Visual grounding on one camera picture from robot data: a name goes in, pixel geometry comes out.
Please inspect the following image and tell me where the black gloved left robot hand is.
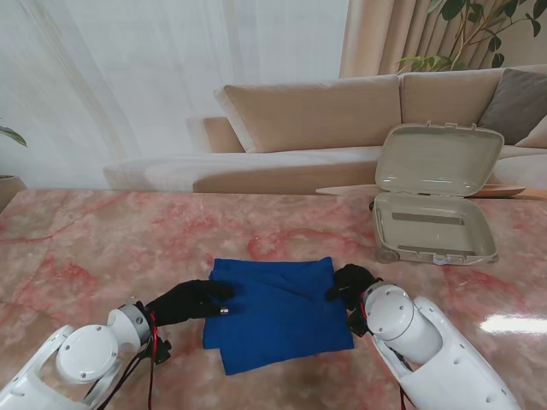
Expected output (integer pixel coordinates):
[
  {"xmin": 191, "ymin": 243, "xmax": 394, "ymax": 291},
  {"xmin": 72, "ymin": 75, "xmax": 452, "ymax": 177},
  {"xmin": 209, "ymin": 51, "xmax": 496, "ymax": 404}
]
[{"xmin": 144, "ymin": 279, "xmax": 235, "ymax": 328}]

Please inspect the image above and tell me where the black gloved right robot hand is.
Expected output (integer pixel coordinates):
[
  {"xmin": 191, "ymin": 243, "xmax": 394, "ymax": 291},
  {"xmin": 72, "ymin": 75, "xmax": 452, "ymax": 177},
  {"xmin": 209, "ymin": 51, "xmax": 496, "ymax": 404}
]
[{"xmin": 326, "ymin": 263, "xmax": 384, "ymax": 313}]

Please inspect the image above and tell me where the blue shirt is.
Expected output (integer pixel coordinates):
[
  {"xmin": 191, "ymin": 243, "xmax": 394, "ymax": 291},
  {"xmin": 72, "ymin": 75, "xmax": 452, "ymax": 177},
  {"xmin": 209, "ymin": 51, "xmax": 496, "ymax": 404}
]
[{"xmin": 202, "ymin": 255, "xmax": 356, "ymax": 377}]

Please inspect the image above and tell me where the beige suitcase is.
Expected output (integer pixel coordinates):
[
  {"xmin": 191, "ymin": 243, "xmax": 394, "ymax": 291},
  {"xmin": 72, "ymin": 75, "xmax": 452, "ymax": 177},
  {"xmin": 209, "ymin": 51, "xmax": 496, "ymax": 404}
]
[{"xmin": 368, "ymin": 121, "xmax": 505, "ymax": 267}]

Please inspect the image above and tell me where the light wooden coffee table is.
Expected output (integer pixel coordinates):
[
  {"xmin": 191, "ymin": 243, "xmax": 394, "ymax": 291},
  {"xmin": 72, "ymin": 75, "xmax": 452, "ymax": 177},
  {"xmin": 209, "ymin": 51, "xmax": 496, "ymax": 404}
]
[{"xmin": 315, "ymin": 184, "xmax": 547, "ymax": 202}]

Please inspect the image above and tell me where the flat wooden tray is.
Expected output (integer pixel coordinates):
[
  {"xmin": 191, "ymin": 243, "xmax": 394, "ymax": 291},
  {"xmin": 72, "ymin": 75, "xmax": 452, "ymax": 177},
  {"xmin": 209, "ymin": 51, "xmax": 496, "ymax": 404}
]
[{"xmin": 472, "ymin": 183, "xmax": 529, "ymax": 200}]

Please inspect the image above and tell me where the beige sofa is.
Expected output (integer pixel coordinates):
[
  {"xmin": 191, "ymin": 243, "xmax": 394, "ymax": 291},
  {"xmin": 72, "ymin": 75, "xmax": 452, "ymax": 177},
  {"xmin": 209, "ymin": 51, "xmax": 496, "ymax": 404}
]
[{"xmin": 102, "ymin": 63, "xmax": 547, "ymax": 194}]

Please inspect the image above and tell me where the beige plant pot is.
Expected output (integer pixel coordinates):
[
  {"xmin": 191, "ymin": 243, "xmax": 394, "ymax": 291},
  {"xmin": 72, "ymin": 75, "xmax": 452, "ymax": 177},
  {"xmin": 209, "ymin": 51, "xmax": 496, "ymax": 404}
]
[{"xmin": 0, "ymin": 173, "xmax": 27, "ymax": 213}]

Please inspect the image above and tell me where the white sheer curtain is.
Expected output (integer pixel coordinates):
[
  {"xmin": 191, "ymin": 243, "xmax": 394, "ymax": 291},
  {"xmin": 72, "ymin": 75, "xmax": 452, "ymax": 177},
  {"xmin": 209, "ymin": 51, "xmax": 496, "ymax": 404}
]
[{"xmin": 0, "ymin": 0, "xmax": 351, "ymax": 191}]

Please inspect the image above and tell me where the single green plant leaf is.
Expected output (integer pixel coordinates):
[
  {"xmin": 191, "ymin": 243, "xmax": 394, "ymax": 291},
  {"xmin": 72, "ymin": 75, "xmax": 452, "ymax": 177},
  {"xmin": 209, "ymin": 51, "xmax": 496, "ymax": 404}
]
[{"xmin": 0, "ymin": 125, "xmax": 28, "ymax": 149}]

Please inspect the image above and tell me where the grey cushion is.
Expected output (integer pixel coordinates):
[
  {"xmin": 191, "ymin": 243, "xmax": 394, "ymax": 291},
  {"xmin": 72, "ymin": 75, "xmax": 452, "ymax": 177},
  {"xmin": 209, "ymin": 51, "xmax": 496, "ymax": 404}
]
[{"xmin": 477, "ymin": 67, "xmax": 547, "ymax": 146}]

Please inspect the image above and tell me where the beige curtain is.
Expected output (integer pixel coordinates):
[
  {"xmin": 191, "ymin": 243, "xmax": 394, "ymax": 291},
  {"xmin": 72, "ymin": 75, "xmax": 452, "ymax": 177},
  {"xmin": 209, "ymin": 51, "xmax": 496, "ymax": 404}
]
[{"xmin": 339, "ymin": 0, "xmax": 547, "ymax": 80}]

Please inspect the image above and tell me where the tall green leafy plant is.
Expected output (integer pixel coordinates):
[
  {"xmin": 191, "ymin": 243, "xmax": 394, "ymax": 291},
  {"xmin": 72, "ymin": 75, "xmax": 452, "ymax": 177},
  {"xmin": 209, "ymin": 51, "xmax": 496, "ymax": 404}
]
[{"xmin": 397, "ymin": 0, "xmax": 544, "ymax": 73}]

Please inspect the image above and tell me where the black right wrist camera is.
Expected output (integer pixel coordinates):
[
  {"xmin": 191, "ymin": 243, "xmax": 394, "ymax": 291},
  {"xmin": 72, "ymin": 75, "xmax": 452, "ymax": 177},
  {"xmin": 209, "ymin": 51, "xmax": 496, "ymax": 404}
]
[{"xmin": 348, "ymin": 309, "xmax": 368, "ymax": 338}]

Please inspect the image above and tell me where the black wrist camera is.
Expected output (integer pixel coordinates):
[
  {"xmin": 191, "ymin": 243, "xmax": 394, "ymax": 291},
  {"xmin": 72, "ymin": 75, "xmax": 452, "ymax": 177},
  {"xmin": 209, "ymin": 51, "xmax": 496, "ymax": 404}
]
[
  {"xmin": 151, "ymin": 337, "xmax": 172, "ymax": 365},
  {"xmin": 348, "ymin": 309, "xmax": 368, "ymax": 338}
]

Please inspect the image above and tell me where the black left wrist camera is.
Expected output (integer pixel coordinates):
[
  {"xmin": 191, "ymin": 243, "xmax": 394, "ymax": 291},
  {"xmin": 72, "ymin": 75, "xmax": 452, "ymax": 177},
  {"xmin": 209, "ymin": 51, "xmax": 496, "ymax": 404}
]
[{"xmin": 151, "ymin": 337, "xmax": 172, "ymax": 365}]

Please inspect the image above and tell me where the red black left arm cable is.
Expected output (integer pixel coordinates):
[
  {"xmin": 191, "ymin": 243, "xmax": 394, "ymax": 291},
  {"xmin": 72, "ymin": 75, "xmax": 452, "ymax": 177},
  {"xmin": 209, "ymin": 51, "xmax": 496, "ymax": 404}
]
[{"xmin": 85, "ymin": 313, "xmax": 170, "ymax": 410}]

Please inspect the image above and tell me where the red black arm cable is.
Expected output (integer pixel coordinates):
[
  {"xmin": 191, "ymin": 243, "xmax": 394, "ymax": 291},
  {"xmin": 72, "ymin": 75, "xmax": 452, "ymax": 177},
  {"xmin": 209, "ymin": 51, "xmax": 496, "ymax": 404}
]
[
  {"xmin": 85, "ymin": 313, "xmax": 170, "ymax": 410},
  {"xmin": 358, "ymin": 290, "xmax": 411, "ymax": 410}
]

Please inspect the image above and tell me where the red black right arm cable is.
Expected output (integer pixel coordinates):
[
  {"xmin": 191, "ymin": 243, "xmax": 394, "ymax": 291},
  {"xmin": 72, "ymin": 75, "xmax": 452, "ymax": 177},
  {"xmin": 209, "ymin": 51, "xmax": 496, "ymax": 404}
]
[{"xmin": 358, "ymin": 290, "xmax": 411, "ymax": 410}]

